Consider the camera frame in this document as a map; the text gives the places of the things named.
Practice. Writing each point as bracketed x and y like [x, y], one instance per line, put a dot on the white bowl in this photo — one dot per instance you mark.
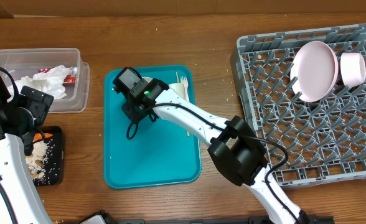
[148, 79]

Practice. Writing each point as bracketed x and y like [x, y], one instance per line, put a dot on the grey plastic dish rack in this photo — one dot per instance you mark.
[325, 141]

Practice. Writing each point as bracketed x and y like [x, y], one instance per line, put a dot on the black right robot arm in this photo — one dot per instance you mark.
[234, 149]

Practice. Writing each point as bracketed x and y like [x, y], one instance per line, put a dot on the clear plastic waste bin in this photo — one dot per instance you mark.
[22, 63]

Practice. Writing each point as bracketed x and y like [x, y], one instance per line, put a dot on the white paper cup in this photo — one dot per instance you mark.
[178, 88]

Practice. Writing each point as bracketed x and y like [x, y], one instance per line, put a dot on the pile of peanuts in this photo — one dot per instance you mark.
[35, 168]

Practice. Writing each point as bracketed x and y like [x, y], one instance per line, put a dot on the black food waste tray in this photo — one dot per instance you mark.
[55, 162]

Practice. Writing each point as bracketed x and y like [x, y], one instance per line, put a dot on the white napkin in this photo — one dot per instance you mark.
[50, 82]

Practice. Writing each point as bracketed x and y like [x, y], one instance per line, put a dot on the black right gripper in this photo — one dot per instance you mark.
[134, 107]

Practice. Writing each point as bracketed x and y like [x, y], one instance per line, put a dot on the pink bowl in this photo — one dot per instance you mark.
[353, 69]

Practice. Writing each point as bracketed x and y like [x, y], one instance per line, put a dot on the teal plastic serving tray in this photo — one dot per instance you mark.
[161, 152]

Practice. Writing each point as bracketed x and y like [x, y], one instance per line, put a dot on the wooden chopstick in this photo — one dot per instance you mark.
[178, 81]

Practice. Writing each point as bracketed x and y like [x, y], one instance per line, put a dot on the large pink plate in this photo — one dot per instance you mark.
[314, 71]

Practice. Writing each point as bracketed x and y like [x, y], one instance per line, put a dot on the red snack wrapper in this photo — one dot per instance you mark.
[69, 77]

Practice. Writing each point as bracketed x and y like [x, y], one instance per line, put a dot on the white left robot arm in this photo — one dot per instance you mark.
[22, 113]

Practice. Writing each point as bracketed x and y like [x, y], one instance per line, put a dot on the orange carrot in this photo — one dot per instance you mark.
[39, 136]

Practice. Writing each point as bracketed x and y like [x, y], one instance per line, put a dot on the white plastic fork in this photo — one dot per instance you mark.
[185, 83]

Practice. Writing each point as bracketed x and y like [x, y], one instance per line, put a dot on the pile of white rice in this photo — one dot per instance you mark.
[41, 151]

